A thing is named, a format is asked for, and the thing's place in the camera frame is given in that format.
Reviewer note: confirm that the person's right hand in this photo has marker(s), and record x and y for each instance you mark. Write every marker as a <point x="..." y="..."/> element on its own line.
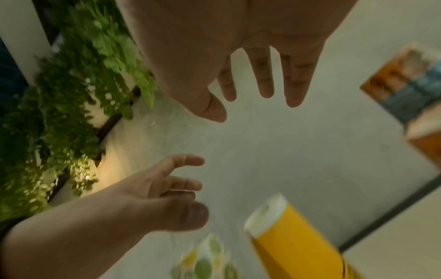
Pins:
<point x="206" y="32"/>

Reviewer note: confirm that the person's left hand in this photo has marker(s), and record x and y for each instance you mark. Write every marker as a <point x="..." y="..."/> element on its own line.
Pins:
<point x="155" y="204"/>

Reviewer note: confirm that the stack of green print cups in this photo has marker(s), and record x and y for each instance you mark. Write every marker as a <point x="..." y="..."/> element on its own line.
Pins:
<point x="203" y="261"/>

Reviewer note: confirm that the stack of yellow paper cups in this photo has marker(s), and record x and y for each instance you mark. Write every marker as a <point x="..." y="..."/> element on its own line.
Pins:
<point x="293" y="245"/>

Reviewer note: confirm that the person's left forearm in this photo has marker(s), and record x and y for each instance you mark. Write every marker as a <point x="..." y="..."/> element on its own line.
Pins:
<point x="69" y="234"/>

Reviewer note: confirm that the green leafy plant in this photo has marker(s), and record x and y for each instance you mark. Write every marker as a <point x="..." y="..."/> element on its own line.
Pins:
<point x="69" y="109"/>

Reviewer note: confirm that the white table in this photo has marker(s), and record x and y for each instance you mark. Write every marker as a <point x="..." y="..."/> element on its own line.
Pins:
<point x="396" y="253"/>

